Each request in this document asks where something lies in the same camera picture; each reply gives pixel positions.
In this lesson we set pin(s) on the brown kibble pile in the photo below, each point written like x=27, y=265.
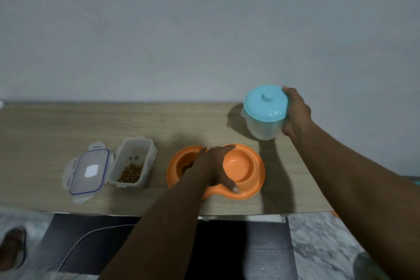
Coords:
x=131, y=173

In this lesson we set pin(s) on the orange double pet bowl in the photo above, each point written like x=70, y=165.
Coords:
x=244, y=168

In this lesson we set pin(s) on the white table frame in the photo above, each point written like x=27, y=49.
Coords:
x=242, y=218

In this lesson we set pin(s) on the clear round plastic jar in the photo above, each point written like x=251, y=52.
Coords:
x=262, y=128

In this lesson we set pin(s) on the light blue jar lid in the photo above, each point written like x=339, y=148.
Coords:
x=265, y=103

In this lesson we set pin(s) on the person's foot in sandal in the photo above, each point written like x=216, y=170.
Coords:
x=12, y=248

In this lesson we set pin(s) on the clear lid with blue seal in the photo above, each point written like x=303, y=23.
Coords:
x=88, y=171

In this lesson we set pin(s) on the person's right thumb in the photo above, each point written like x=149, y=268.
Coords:
x=286, y=128

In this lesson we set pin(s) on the person's left forearm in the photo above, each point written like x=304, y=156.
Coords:
x=164, y=233

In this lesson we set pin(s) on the black floor mat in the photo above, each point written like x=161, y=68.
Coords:
x=229, y=250

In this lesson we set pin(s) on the small orange object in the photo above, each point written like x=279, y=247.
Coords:
x=334, y=213

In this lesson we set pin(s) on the brown kibble in bowl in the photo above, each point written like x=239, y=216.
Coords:
x=187, y=167

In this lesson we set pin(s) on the person's right forearm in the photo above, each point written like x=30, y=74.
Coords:
x=361, y=191

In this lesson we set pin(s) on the clear rectangular food container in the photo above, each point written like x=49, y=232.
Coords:
x=134, y=158

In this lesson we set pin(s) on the person's right hand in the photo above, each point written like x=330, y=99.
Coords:
x=299, y=114

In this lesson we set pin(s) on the person's left thumb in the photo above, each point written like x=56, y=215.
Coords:
x=228, y=184

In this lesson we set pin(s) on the person's left hand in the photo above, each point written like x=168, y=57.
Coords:
x=210, y=166

